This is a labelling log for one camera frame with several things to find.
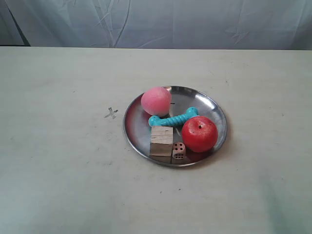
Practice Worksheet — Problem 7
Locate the pink peach ball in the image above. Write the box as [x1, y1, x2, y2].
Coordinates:
[141, 87, 172, 117]

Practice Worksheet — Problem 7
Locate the round silver metal plate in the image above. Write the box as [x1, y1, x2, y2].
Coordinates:
[123, 86, 228, 167]

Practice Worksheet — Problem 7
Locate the small wooden die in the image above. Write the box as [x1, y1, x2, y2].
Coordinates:
[172, 142, 186, 160]

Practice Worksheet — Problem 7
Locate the light wooden cube block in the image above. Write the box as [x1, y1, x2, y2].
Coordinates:
[150, 126, 174, 157]

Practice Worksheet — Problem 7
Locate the red toy apple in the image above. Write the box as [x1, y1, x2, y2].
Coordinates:
[181, 116, 218, 153]

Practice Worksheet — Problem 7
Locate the pale blue backdrop curtain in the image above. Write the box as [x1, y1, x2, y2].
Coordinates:
[0, 0, 312, 50]

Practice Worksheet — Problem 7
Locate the teal rubber bone toy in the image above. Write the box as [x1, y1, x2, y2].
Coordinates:
[148, 107, 198, 127]

